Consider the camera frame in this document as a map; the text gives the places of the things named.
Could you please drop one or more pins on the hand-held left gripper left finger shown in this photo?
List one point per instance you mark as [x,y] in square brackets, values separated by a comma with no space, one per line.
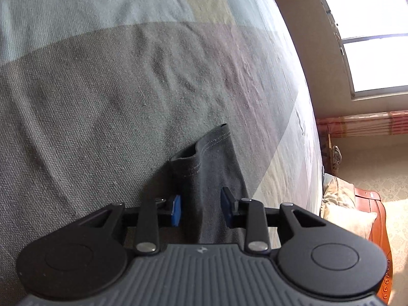
[176,210]

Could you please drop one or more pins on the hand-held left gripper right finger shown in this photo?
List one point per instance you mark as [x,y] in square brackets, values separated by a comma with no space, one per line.
[227,208]

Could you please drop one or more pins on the dark grey pants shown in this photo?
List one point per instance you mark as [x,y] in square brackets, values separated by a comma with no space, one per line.
[210,181]

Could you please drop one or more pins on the small beige pillow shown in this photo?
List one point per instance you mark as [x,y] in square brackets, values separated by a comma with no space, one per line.
[339,191]

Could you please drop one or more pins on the grey patterned cloth bundle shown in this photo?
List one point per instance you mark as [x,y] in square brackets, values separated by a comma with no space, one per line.
[336,161]

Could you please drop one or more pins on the large beige printed pillow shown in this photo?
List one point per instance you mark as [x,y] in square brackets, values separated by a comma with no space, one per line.
[347,220]

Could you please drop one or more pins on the bed with patchwork sheet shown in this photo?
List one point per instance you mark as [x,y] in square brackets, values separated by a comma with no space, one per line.
[95,86]

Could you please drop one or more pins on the wooden headboard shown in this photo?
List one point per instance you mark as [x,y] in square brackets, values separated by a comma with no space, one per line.
[381,229]

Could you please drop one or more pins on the pink striped curtain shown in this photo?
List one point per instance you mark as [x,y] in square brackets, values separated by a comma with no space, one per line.
[366,124]

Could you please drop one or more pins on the window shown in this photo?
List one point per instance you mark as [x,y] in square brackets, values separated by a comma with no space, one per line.
[376,38]

